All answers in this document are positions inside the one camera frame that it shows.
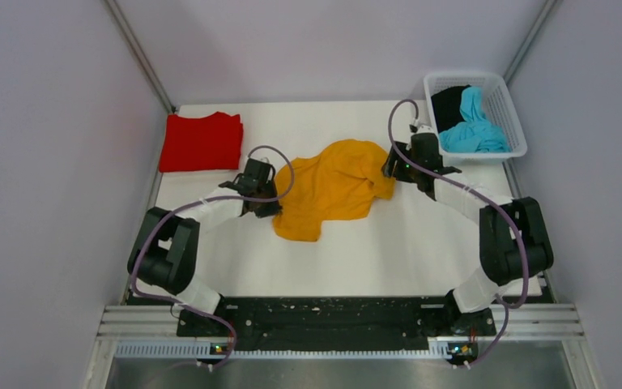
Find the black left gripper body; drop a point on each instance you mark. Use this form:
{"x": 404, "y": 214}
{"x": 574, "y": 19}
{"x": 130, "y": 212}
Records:
{"x": 267, "y": 208}

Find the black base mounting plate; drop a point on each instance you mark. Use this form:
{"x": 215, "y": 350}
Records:
{"x": 336, "y": 324}

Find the folded red t-shirt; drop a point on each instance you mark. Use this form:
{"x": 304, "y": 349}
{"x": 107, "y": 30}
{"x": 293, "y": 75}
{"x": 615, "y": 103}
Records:
{"x": 200, "y": 144}

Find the black t-shirt in basket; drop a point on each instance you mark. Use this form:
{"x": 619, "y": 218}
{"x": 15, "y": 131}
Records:
{"x": 446, "y": 107}

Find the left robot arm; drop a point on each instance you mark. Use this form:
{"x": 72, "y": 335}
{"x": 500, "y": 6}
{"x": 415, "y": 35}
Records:
{"x": 163, "y": 265}

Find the light blue t-shirt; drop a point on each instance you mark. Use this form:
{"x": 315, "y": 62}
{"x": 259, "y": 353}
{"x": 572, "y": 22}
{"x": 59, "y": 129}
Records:
{"x": 475, "y": 133}

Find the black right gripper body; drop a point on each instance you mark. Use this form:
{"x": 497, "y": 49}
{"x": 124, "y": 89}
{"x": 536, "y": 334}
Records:
{"x": 398, "y": 168}

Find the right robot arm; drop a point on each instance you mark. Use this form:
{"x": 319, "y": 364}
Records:
{"x": 513, "y": 240}

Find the white plastic laundry basket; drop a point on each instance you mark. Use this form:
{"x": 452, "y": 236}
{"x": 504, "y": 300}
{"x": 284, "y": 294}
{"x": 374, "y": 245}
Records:
{"x": 496, "y": 103}

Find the aluminium front rail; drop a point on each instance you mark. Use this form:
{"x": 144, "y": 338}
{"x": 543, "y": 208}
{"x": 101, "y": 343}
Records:
{"x": 151, "y": 331}

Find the yellow t-shirt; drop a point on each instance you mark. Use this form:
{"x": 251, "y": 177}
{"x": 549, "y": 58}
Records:
{"x": 341, "y": 183}

